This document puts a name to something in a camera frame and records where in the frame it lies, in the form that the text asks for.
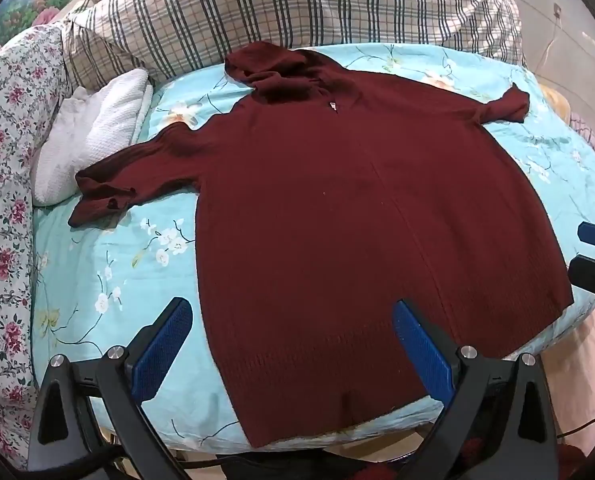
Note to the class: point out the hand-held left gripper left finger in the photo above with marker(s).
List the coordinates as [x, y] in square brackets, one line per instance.
[160, 355]

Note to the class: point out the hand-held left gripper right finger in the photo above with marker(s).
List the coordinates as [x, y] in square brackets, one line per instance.
[420, 350]

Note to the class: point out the dark red knit sweater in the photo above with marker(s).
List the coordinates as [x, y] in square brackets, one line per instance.
[327, 210]

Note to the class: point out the pink cloth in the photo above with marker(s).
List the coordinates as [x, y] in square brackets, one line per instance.
[587, 350]

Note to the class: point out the light blue floral bed sheet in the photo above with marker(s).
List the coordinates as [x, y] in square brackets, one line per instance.
[102, 260]

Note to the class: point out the white red floral quilt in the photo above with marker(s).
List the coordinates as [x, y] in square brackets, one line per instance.
[2, 210]

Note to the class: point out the white textured towel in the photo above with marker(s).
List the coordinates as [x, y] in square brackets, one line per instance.
[92, 130]

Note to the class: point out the beige plaid quilt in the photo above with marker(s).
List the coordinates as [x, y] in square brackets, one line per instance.
[277, 5]

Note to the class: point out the wall socket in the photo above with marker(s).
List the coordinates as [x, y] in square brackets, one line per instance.
[558, 10]

